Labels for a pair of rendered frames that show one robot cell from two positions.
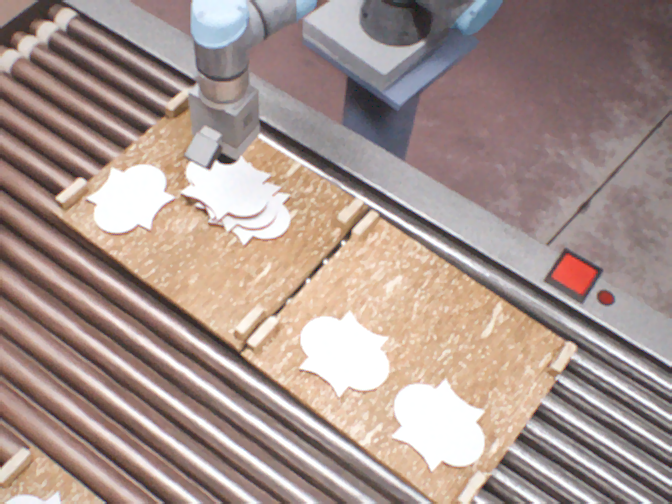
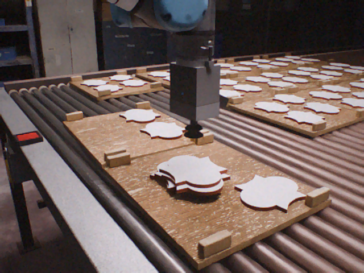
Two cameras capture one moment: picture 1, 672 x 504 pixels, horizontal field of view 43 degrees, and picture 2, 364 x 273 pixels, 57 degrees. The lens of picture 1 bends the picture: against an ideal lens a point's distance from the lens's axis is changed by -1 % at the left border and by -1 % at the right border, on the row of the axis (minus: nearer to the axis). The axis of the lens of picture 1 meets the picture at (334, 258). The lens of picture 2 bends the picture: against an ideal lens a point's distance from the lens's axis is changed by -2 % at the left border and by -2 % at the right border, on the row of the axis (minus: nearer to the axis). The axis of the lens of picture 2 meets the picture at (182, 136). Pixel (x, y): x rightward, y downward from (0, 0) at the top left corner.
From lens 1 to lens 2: 176 cm
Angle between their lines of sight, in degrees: 98
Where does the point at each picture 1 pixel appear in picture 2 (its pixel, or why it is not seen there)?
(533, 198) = not seen: outside the picture
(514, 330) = (81, 127)
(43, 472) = (306, 128)
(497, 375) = (103, 121)
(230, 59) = not seen: hidden behind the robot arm
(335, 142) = (84, 211)
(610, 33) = not seen: outside the picture
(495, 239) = (44, 154)
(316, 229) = (144, 164)
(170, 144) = (231, 222)
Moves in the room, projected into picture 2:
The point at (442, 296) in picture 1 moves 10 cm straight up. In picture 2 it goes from (100, 137) to (97, 106)
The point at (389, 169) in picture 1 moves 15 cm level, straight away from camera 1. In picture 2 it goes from (63, 189) to (5, 221)
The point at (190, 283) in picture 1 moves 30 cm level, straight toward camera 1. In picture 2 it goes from (232, 157) to (232, 122)
